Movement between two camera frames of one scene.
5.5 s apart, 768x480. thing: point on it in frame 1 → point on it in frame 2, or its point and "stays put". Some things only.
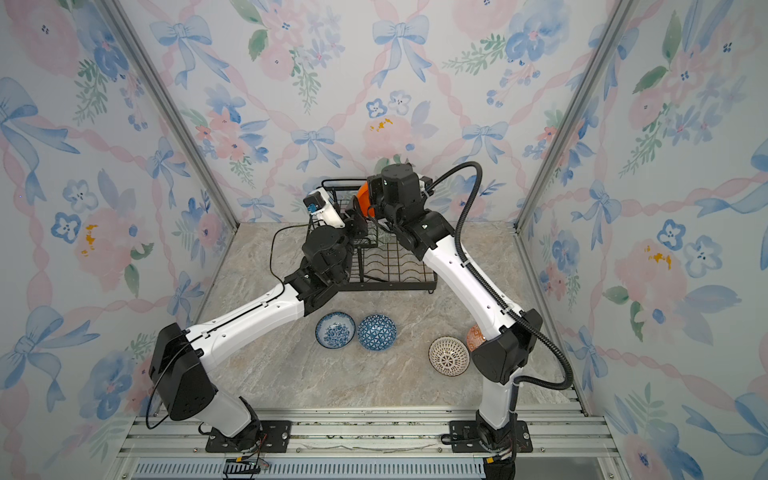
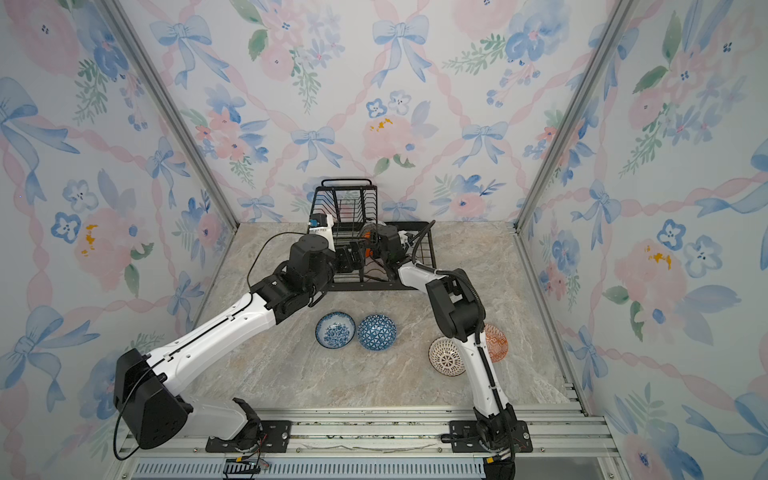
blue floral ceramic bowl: x=335 y=330 stays put
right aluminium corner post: x=621 y=12 stays put
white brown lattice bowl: x=449 y=356 stays put
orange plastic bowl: x=364 y=201 → x=368 y=251
